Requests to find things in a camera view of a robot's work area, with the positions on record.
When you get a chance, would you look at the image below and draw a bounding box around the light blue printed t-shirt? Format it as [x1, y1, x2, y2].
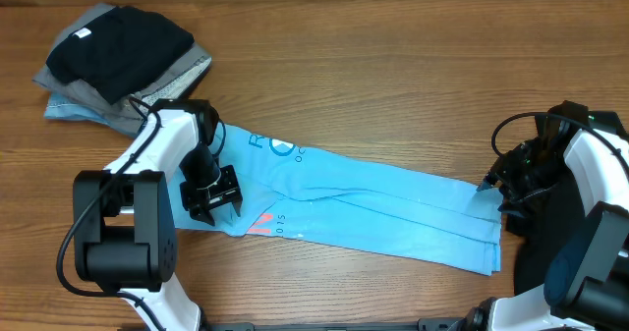
[166, 123, 503, 277]

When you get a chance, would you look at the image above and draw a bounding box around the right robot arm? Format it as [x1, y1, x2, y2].
[437, 101, 628, 331]

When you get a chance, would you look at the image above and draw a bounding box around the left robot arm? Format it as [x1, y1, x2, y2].
[56, 99, 243, 331]

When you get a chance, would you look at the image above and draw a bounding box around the black garment at right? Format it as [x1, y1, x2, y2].
[503, 110, 629, 297]

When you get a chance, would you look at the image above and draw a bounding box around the folded grey garment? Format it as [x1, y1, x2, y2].
[32, 3, 213, 135]

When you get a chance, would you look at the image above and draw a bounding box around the folded black garment on stack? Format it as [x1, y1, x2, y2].
[46, 6, 195, 104]

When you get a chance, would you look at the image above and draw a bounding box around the folded blue denim garment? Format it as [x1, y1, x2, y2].
[43, 93, 144, 138]

